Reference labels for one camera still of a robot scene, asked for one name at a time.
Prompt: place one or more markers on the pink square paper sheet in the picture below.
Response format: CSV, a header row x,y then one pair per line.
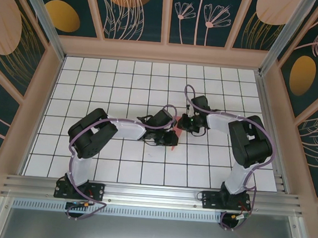
x,y
180,130

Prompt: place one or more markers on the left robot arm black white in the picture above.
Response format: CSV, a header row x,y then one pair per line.
x,y
91,132

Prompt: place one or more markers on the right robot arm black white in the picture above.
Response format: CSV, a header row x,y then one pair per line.
x,y
251,143

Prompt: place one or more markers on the grey metal sheet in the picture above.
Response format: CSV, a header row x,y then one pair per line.
x,y
148,235

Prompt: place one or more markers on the yellow plug connector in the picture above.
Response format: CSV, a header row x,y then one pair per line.
x,y
235,216

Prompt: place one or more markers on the small black circuit board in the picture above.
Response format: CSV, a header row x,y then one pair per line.
x,y
76,205

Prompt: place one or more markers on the long aluminium mounting rail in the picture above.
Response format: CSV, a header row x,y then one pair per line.
x,y
152,193

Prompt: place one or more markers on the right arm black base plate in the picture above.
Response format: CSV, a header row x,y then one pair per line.
x,y
210,200

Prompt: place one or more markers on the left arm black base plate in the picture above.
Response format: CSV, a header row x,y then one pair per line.
x,y
97,191

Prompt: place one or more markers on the aluminium corner post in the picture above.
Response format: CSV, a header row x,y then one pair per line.
x,y
41,11
284,32

